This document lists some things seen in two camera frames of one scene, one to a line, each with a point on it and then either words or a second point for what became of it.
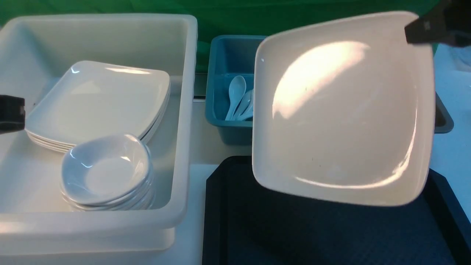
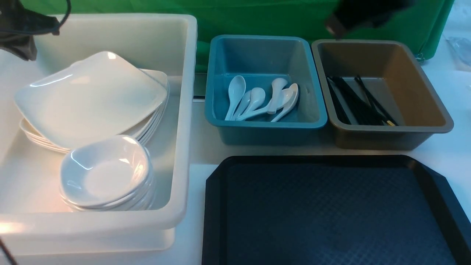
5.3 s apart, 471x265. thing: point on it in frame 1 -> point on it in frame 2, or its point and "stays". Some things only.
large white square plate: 344,112 -> 103,94
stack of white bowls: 108,186 stays
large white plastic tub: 35,50 stays
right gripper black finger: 448,22 -> 349,14
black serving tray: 243,223 stays
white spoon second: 243,104 stays
